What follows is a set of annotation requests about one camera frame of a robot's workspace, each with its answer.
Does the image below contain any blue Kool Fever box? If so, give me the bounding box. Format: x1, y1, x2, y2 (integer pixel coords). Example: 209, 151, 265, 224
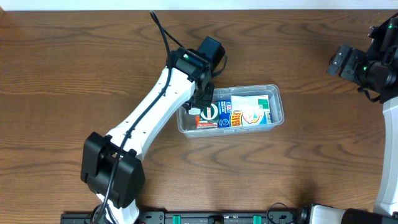
217, 99, 273, 128

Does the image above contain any green Zam-Buk box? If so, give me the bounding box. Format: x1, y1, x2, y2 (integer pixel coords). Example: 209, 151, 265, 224
200, 103, 220, 123

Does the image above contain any red white medicine box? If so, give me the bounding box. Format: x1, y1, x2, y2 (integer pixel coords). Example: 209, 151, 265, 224
195, 115, 218, 129

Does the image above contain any white green medicine box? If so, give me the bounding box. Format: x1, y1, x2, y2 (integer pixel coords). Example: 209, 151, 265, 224
231, 95, 271, 114

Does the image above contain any dark bottle white cap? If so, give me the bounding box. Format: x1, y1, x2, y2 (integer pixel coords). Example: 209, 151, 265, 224
188, 107, 201, 116

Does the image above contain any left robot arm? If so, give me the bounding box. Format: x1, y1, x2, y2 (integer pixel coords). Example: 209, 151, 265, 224
81, 37, 227, 223

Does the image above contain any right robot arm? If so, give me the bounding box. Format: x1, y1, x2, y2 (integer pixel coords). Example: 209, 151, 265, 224
307, 14, 397, 223

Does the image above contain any clear plastic container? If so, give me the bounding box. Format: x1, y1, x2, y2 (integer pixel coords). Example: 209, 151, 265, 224
177, 84, 284, 138

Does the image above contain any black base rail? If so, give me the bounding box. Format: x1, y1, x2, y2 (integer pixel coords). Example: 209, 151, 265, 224
60, 210, 308, 224

